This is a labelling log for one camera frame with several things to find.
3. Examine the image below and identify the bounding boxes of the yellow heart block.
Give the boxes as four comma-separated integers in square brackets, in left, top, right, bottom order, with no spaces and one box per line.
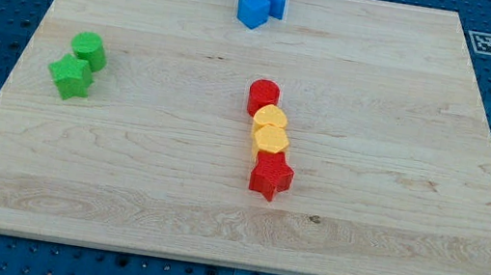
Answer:
[251,104,288,134]

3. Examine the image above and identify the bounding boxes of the wooden board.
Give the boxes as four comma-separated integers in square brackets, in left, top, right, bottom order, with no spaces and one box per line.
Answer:
[0,0,491,275]

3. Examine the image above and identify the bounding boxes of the green star block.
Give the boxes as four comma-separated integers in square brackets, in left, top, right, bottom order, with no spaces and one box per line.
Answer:
[48,54,94,100]

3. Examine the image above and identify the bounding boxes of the white fiducial marker tag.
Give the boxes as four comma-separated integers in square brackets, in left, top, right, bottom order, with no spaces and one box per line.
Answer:
[468,30,491,56]

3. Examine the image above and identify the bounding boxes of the red cylinder block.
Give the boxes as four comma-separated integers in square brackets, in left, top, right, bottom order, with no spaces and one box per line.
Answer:
[246,78,281,116]

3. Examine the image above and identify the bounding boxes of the red star block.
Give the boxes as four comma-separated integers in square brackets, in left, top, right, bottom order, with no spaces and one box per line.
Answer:
[249,151,295,202]

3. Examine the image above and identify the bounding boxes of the blue cube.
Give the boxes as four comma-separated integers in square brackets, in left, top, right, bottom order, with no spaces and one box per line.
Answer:
[236,0,271,29]

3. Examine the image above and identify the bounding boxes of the yellow hexagon block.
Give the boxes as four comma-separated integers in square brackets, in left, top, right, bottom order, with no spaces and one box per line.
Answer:
[251,124,290,159]

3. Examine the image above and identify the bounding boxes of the green cylinder block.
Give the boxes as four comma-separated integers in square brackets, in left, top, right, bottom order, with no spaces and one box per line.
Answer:
[71,31,107,72]

